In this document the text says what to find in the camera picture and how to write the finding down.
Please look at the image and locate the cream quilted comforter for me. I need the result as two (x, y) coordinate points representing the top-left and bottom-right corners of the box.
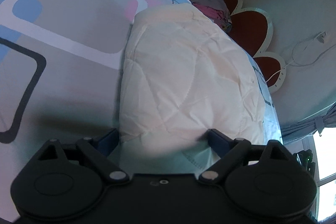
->
(120, 3), (265, 174)

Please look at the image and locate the red flower-shaped headboard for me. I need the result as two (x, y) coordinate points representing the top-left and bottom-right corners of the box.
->
(224, 0), (286, 94)

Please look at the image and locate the patterned grey pink bedsheet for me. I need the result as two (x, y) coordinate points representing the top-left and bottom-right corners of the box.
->
(0, 0), (283, 224)

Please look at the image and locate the grey pink pillow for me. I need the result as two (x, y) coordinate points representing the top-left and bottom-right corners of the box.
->
(189, 0), (232, 33)

